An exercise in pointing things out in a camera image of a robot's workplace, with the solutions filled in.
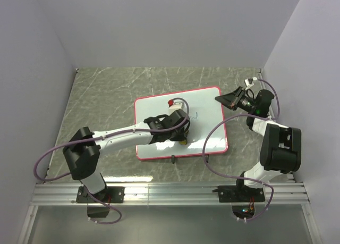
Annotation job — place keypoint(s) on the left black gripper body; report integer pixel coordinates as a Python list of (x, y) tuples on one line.
[(178, 135)]

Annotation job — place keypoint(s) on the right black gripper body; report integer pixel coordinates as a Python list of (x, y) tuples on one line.
[(246, 104)]

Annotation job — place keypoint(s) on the pink framed whiteboard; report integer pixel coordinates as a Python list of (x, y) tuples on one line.
[(205, 113)]

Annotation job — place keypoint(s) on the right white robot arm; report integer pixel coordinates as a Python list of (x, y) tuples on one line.
[(280, 151)]

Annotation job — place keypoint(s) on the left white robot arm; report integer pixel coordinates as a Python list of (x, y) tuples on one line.
[(86, 147)]

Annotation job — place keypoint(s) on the left wrist camera red cap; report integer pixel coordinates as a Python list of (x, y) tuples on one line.
[(174, 106)]

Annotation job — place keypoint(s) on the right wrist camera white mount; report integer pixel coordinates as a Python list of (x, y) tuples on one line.
[(249, 82)]

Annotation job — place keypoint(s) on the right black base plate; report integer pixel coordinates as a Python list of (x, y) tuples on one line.
[(234, 194)]

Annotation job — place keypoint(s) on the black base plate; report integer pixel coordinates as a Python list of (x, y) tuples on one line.
[(234, 194), (108, 195)]

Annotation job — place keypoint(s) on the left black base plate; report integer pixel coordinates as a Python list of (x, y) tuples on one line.
[(108, 195)]

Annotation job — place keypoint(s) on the aluminium mounting rail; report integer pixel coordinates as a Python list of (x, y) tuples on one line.
[(162, 194)]

